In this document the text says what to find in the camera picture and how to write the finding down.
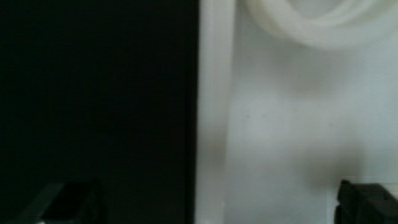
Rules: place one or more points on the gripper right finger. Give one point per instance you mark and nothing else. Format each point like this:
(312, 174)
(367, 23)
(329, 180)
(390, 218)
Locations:
(367, 204)

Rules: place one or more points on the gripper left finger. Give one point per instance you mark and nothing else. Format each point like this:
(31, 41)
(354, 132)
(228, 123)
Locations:
(68, 204)

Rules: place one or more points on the white square tabletop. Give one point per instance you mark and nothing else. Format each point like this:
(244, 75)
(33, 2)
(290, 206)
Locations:
(297, 121)

